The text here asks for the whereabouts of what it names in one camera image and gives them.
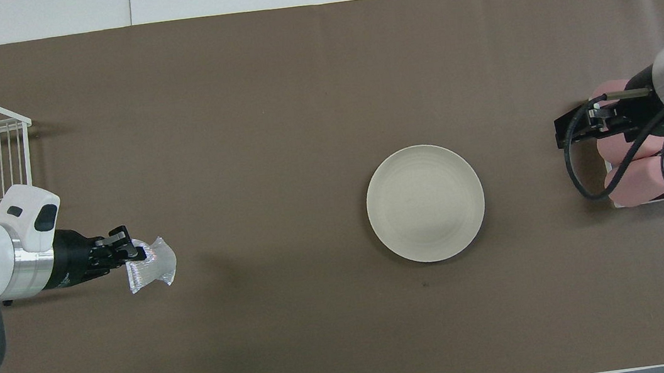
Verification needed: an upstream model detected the cream round plate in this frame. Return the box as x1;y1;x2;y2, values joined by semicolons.
360;138;492;269

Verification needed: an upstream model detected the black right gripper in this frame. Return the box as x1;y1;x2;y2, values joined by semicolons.
549;65;664;150

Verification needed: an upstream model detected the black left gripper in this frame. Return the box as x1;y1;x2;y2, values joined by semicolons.
49;219;150;289

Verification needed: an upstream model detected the wire cup rack wooden rod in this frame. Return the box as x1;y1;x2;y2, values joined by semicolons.
587;88;664;211

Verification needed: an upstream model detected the silver mesh sponge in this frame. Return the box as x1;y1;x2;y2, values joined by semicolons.
123;234;182;295

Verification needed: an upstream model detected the pink plastic cup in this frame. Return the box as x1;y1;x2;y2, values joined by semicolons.
596;130;664;167
588;78;639;112
602;155;664;210

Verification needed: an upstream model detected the brown table mat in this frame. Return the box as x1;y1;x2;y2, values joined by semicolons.
0;0;664;373

